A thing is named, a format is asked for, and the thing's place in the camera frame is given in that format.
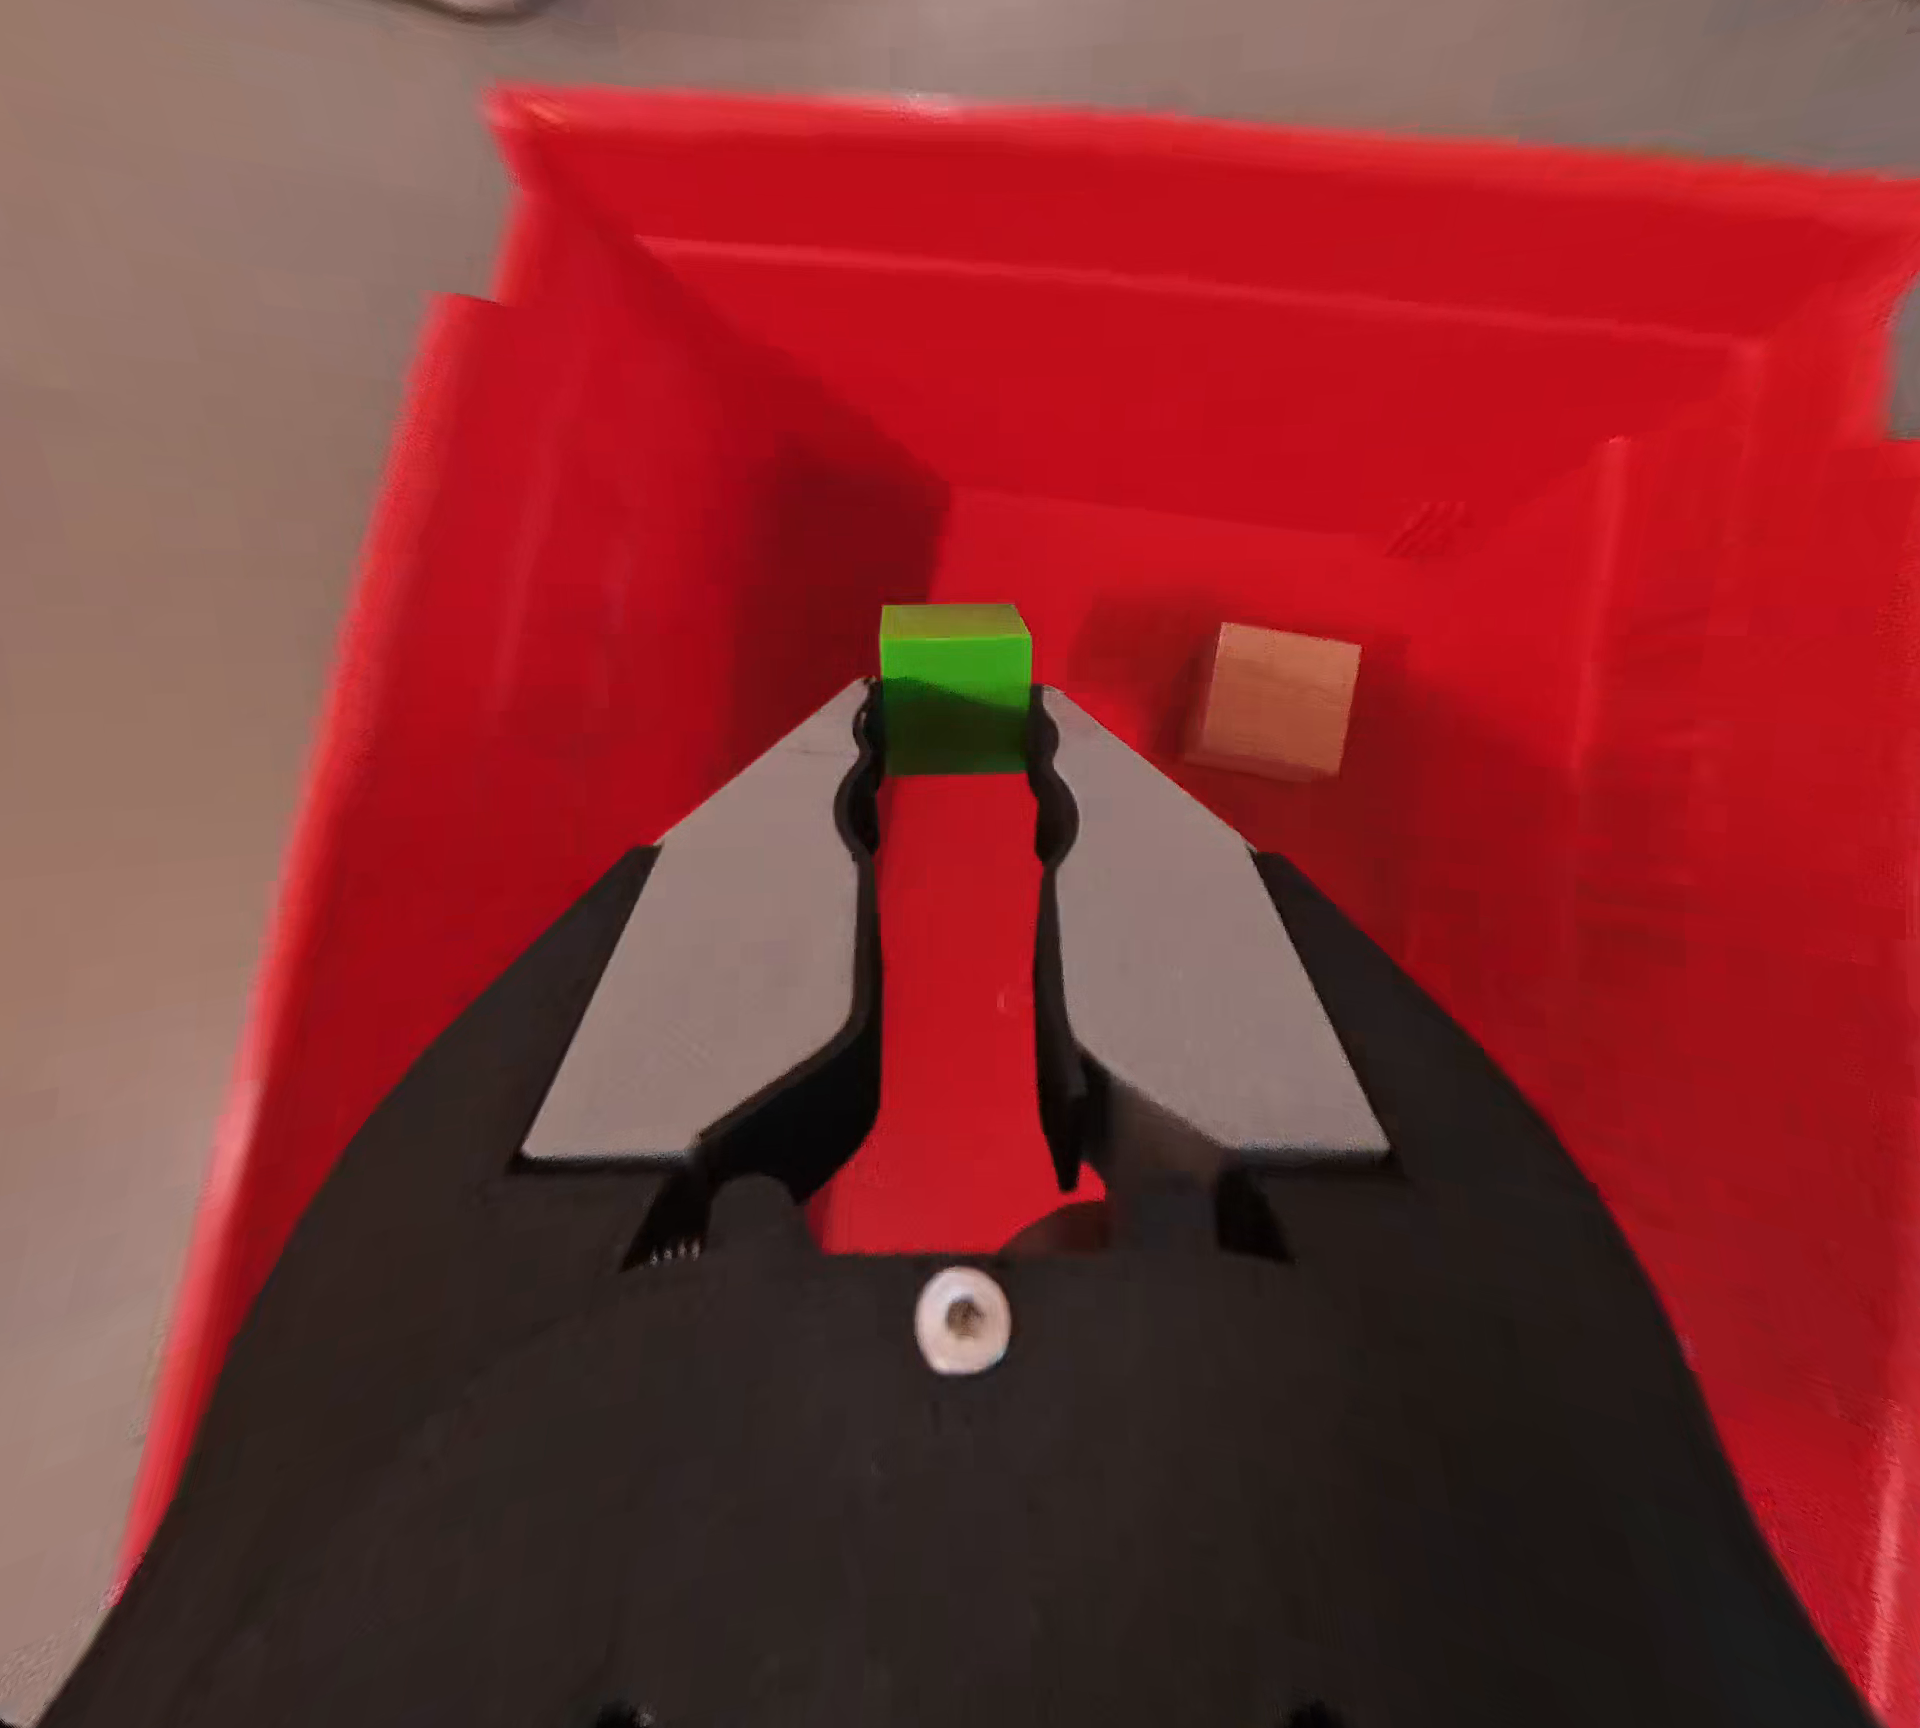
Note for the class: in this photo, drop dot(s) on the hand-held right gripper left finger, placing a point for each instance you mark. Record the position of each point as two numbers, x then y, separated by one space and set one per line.
717 993

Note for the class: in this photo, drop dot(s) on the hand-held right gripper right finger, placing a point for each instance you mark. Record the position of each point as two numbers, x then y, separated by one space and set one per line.
1197 993

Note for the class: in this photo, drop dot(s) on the natural wooden cube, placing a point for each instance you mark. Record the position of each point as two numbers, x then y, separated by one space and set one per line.
1273 701

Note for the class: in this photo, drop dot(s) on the green wooden cube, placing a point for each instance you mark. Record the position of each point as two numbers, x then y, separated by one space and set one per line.
955 688

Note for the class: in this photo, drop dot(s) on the red plastic bin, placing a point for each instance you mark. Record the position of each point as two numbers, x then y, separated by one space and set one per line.
1197 409

